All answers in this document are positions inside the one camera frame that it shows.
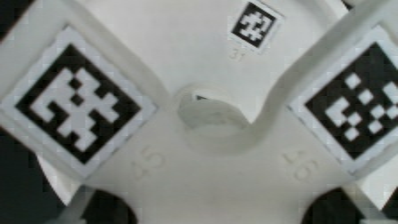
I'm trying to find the white cross-shaped table base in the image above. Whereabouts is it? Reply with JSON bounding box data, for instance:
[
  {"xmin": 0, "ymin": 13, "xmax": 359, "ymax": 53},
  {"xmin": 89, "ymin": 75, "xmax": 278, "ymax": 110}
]
[{"xmin": 0, "ymin": 0, "xmax": 398, "ymax": 224}]

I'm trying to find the white cylindrical table leg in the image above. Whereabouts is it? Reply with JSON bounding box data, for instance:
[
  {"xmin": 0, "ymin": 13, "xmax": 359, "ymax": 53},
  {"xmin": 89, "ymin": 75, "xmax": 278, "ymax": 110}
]
[{"xmin": 176, "ymin": 83, "xmax": 249, "ymax": 138}]

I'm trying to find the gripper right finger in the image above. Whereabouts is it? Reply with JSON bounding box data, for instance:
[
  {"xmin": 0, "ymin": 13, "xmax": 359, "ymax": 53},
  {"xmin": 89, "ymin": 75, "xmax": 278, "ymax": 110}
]
[{"xmin": 301, "ymin": 187, "xmax": 398, "ymax": 224}]

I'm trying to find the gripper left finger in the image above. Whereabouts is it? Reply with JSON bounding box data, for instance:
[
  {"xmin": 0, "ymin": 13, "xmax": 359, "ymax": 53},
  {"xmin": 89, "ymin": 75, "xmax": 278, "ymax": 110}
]
[{"xmin": 55, "ymin": 186, "xmax": 139, "ymax": 224}]

